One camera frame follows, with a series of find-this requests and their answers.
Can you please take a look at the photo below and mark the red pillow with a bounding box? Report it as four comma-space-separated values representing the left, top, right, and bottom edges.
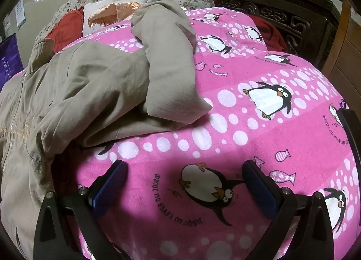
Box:
45, 6, 85, 53

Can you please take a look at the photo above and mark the wall calendar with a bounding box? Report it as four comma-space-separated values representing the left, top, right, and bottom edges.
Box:
15, 0, 27, 30

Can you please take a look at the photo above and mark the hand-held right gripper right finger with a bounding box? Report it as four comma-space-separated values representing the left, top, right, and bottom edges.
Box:
242, 160, 335, 260

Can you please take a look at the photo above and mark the pink penguin print blanket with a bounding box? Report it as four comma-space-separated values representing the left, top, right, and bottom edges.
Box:
53, 6, 361, 260

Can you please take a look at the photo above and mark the brown wooden board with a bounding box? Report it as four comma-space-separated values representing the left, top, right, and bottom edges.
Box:
322, 0, 361, 100

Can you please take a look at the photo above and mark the purple bag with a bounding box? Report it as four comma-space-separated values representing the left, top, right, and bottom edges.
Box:
0, 33, 24, 91

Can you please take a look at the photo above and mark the black frame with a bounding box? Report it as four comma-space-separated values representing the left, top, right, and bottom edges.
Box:
337, 108, 361, 165

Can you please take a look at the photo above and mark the red cloth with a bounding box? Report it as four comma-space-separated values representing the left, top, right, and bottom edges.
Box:
248, 14, 288, 53

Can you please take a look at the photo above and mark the orange fringed scarf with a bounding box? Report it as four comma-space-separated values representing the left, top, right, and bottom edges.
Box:
87, 1, 141, 30

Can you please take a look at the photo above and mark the dark carved wooden headboard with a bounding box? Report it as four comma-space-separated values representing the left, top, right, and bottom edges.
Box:
210, 0, 342, 71

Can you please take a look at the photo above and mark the white pillow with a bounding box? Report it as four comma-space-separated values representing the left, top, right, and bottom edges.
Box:
83, 0, 153, 36

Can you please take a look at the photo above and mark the beige jacket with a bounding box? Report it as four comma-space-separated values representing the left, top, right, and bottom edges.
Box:
0, 0, 213, 260

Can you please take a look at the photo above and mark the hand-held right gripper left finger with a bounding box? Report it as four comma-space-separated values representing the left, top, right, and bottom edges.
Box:
33, 159, 129, 260

